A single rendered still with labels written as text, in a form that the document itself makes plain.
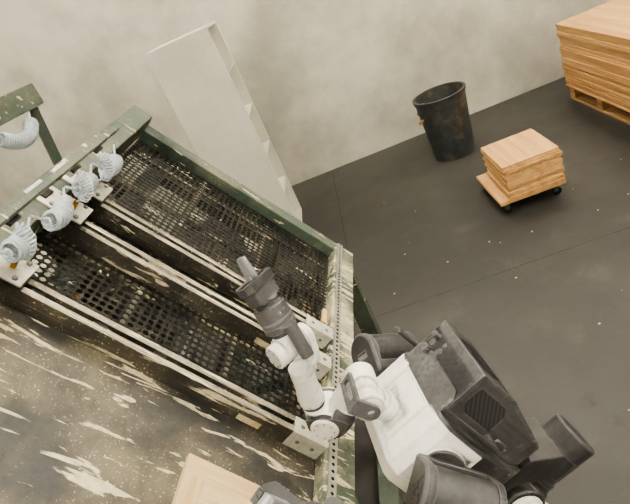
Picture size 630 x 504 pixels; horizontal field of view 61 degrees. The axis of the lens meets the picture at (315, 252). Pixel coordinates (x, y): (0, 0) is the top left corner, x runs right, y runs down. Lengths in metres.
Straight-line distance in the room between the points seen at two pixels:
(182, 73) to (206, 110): 0.36
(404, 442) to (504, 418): 0.21
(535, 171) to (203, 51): 2.84
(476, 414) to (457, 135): 4.52
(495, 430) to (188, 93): 4.22
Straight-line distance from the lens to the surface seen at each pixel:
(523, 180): 4.28
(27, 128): 2.73
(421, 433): 1.10
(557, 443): 1.41
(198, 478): 1.53
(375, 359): 1.29
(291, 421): 1.75
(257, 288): 1.30
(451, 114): 5.39
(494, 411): 1.15
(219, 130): 4.99
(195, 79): 4.92
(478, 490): 1.04
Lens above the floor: 2.18
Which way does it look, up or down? 27 degrees down
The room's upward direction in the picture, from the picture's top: 25 degrees counter-clockwise
